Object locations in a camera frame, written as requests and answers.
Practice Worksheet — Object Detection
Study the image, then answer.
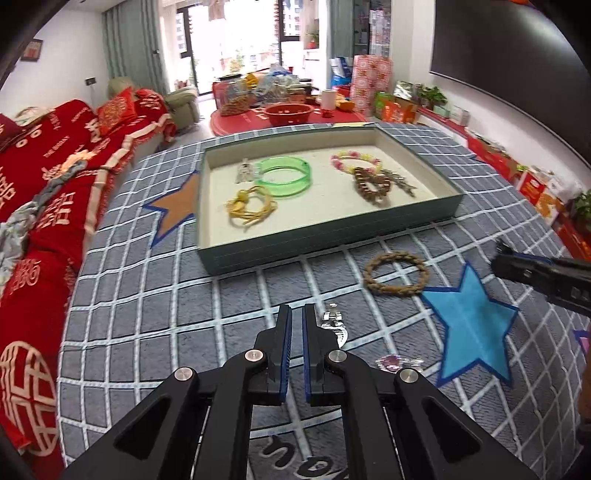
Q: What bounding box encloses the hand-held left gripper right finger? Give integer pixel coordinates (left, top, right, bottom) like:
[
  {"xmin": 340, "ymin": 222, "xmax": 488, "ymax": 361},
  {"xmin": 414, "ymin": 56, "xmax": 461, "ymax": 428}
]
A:
[{"xmin": 303, "ymin": 305, "xmax": 539, "ymax": 480}]

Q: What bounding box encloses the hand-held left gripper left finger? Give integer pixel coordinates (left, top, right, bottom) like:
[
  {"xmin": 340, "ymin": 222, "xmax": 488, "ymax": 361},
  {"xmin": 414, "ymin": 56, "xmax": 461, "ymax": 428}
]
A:
[{"xmin": 60, "ymin": 305, "xmax": 293, "ymax": 480}]

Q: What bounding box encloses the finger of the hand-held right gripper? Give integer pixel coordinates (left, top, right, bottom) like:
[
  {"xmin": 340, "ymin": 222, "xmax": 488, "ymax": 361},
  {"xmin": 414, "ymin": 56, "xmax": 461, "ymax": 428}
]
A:
[{"xmin": 491, "ymin": 251, "xmax": 591, "ymax": 317}]

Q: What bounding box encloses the silver chain bracelet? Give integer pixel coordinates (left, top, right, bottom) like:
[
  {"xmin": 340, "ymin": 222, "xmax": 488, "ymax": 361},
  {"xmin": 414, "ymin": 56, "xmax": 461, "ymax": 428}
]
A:
[{"xmin": 321, "ymin": 302, "xmax": 349, "ymax": 347}]

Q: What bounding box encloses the grey shallow tray box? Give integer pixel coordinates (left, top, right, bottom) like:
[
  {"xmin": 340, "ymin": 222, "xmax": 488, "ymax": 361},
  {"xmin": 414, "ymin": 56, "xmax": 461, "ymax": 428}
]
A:
[{"xmin": 196, "ymin": 124, "xmax": 464, "ymax": 274}]

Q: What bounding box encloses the brown woven bracelet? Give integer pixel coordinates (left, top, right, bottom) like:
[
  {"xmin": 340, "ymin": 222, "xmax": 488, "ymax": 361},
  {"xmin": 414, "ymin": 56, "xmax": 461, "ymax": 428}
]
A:
[{"xmin": 362, "ymin": 251, "xmax": 430, "ymax": 296}]

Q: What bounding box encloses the yellow hair tie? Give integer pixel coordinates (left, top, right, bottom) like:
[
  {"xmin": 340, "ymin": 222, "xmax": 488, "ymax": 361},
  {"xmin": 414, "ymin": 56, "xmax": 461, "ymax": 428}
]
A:
[{"xmin": 225, "ymin": 185, "xmax": 278, "ymax": 227}]

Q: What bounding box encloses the green transparent bangle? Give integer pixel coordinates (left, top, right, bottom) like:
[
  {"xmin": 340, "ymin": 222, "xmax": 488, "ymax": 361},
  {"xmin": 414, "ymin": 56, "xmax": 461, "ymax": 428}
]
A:
[{"xmin": 255, "ymin": 156, "xmax": 313, "ymax": 197}]

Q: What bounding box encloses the dark brown bead bracelet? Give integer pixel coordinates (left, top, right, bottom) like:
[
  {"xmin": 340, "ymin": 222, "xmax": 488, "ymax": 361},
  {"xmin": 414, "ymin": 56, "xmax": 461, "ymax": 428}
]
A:
[{"xmin": 353, "ymin": 167, "xmax": 392, "ymax": 204}]

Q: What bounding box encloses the slim metal hair clip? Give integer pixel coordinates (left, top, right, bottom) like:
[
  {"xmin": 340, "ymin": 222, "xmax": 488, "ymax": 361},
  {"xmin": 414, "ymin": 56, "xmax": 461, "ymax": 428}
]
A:
[{"xmin": 235, "ymin": 159, "xmax": 259, "ymax": 183}]

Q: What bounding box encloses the colourful beaded bracelet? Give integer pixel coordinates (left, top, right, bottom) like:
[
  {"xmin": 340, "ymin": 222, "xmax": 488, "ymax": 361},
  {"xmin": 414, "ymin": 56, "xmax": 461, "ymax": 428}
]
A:
[{"xmin": 330, "ymin": 150, "xmax": 384, "ymax": 176}]

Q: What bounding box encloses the person's right forearm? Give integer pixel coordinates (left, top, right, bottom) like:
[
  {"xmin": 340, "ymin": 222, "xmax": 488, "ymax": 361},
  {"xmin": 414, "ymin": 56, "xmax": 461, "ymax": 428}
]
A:
[{"xmin": 578, "ymin": 357, "xmax": 591, "ymax": 432}]

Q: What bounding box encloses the orange and white snack box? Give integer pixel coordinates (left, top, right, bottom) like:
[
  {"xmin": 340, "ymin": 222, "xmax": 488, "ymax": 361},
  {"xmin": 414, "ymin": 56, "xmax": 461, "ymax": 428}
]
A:
[{"xmin": 517, "ymin": 168, "xmax": 578, "ymax": 227}]

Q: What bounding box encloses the small pinkish rhinestone clip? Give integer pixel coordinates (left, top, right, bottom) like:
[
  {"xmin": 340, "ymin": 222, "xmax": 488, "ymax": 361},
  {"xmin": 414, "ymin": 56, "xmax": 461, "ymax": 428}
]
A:
[{"xmin": 375, "ymin": 354, "xmax": 423, "ymax": 372}]

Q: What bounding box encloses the large red gift box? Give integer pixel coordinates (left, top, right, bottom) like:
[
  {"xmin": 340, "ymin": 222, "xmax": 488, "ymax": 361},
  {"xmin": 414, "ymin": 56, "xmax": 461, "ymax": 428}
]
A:
[{"xmin": 466, "ymin": 136, "xmax": 520, "ymax": 178}]

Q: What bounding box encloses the grey checked blanket with stars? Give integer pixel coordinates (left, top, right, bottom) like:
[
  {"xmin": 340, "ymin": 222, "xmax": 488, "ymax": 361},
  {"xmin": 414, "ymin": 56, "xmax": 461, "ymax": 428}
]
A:
[{"xmin": 58, "ymin": 122, "xmax": 591, "ymax": 480}]

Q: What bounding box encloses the small potted plant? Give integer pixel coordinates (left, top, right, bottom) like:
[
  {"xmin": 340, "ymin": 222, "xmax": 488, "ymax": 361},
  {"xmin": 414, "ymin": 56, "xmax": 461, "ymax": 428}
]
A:
[{"xmin": 416, "ymin": 84, "xmax": 448, "ymax": 109}]

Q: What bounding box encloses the orange gift box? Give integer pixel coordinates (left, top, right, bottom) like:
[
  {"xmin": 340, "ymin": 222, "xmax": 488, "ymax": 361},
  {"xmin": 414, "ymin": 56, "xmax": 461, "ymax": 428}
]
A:
[{"xmin": 376, "ymin": 92, "xmax": 419, "ymax": 123}]

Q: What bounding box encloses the red round rug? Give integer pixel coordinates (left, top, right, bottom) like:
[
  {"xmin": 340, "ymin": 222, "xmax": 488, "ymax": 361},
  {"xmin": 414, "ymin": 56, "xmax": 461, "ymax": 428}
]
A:
[{"xmin": 209, "ymin": 108, "xmax": 370, "ymax": 137}]

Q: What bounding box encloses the red plastic basin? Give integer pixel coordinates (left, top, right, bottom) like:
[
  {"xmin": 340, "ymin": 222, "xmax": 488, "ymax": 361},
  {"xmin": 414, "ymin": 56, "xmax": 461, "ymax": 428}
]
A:
[{"xmin": 262, "ymin": 103, "xmax": 314, "ymax": 127}]

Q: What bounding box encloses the pink patterned gift box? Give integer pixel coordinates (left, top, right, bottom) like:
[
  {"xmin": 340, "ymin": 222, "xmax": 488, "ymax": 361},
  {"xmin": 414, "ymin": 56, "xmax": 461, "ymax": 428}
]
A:
[{"xmin": 349, "ymin": 54, "xmax": 393, "ymax": 116}]

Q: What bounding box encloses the red sofa cover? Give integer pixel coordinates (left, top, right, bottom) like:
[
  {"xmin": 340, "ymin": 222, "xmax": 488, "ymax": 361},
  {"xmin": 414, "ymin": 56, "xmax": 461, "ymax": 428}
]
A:
[{"xmin": 0, "ymin": 90, "xmax": 176, "ymax": 467}]

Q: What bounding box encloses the blue and white box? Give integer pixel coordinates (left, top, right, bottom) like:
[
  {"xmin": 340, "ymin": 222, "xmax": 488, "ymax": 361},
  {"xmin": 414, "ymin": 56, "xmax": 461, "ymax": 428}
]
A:
[{"xmin": 330, "ymin": 58, "xmax": 354, "ymax": 88}]

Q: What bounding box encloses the grey cloth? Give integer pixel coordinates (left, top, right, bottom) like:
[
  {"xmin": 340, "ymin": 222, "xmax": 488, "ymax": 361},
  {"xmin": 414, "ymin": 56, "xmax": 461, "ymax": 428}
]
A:
[{"xmin": 41, "ymin": 152, "xmax": 93, "ymax": 195}]

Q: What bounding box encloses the blue-grey crumpled blanket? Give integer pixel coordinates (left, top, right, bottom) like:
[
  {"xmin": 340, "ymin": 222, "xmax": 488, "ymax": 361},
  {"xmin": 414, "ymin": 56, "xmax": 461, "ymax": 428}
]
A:
[{"xmin": 0, "ymin": 203, "xmax": 47, "ymax": 287}]

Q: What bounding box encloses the red square cushion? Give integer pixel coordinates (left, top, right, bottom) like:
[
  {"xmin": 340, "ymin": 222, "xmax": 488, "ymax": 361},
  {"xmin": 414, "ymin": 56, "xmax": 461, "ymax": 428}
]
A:
[{"xmin": 97, "ymin": 88, "xmax": 139, "ymax": 137}]

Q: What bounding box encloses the green curtain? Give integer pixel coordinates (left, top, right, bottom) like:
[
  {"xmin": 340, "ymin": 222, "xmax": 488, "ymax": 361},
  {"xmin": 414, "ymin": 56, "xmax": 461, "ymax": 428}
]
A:
[
  {"xmin": 329, "ymin": 0, "xmax": 356, "ymax": 54},
  {"xmin": 102, "ymin": 0, "xmax": 169, "ymax": 97}
]

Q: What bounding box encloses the round printed cushion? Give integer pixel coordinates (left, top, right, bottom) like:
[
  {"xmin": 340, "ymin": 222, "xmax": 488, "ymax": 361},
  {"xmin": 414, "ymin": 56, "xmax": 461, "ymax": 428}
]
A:
[{"xmin": 14, "ymin": 106, "xmax": 51, "ymax": 125}]

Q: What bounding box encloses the wall television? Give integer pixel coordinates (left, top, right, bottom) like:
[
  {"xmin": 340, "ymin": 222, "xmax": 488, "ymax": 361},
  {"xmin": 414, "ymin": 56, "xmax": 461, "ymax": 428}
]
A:
[{"xmin": 429, "ymin": 0, "xmax": 591, "ymax": 167}]

